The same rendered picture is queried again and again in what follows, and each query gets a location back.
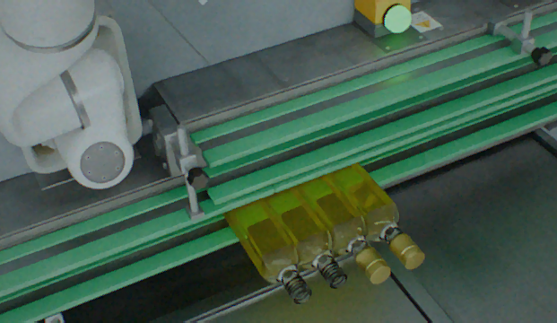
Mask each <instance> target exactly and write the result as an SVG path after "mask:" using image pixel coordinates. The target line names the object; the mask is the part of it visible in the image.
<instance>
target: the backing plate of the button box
mask: <svg viewBox="0 0 557 323"><path fill-rule="evenodd" d="M351 24H352V25H353V26H355V27H356V28H357V30H358V31H361V32H362V33H363V34H364V35H365V36H366V37H368V38H369V39H371V40H372V42H373V43H375V44H376V45H377V46H378V47H379V48H381V49H382V50H384V51H385V52H386V53H388V52H391V51H394V50H398V49H400V48H405V47H410V46H412V45H415V44H418V43H422V41H425V40H427V39H428V38H426V37H425V36H424V35H423V34H421V33H420V32H419V31H417V29H415V28H414V27H413V26H412V25H411V24H410V25H409V27H408V28H407V29H405V31H402V32H398V33H394V32H393V33H390V34H387V35H384V36H380V37H377V38H374V37H373V36H372V35H371V34H369V33H368V32H367V31H365V30H364V28H362V26H361V25H360V24H359V23H357V22H351Z"/></svg>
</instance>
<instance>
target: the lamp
mask: <svg viewBox="0 0 557 323"><path fill-rule="evenodd" d="M410 23H411V13H410V12H409V11H408V10H407V9H406V8H404V6H403V5H402V4H392V5H390V6H389V7H388V9H387V10H386V11H385V13H384V15H383V24H384V25H385V26H386V27H387V28H388V29H389V30H390V31H392V32H394V33H398V32H402V31H405V29H407V28H408V26H409V25H410Z"/></svg>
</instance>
